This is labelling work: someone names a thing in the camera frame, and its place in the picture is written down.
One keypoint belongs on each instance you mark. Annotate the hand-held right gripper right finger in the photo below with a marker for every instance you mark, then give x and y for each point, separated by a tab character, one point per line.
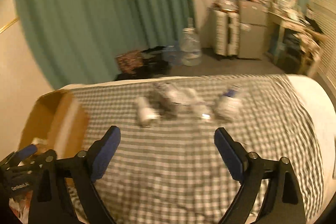
228	150

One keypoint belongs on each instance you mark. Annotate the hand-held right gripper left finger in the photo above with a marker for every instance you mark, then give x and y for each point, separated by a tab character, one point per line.
105	153

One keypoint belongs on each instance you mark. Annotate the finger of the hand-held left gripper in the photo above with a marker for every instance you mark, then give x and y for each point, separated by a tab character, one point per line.
26	152
7	159

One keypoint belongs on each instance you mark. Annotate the brown cardboard box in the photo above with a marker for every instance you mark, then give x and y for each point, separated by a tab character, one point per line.
50	113

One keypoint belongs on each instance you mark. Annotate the red printed packet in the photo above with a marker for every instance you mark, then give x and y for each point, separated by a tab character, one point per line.
19	209

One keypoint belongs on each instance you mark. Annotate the white bottle with blue cap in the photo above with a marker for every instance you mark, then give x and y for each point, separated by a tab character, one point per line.
228	104

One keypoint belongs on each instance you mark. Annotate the silver foil packet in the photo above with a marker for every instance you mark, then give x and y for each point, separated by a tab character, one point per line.
202	112

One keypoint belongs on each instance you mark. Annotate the white plastic bottle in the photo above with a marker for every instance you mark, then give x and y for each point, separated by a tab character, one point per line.
145	112

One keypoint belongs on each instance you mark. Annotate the checkered bed sheet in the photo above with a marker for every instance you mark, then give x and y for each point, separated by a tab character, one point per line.
170	155

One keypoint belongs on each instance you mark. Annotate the patterned bag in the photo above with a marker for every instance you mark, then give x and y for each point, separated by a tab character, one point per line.
128	61

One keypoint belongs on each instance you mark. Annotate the white mattress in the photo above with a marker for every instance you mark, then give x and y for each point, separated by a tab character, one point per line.
312	103

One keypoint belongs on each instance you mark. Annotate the dark clothes pile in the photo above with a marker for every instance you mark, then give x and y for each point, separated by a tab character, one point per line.
153	61

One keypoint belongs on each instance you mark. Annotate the large clear water jug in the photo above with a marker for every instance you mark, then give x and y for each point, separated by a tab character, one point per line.
190	48

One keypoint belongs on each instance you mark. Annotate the pack of blue water bottles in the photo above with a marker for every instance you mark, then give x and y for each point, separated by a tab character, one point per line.
172	56

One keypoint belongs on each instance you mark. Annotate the white suitcase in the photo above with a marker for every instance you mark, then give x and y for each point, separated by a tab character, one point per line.
225	32

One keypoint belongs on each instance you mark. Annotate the grey mini fridge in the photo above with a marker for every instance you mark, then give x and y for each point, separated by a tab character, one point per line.
253	29

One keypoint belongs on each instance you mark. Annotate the white desk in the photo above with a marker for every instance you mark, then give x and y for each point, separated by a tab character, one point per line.
288	29

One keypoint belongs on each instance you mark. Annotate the wide teal curtain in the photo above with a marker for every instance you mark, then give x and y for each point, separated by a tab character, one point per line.
92	8

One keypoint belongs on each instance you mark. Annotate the white slatted blind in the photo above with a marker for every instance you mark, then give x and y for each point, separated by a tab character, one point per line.
326	37

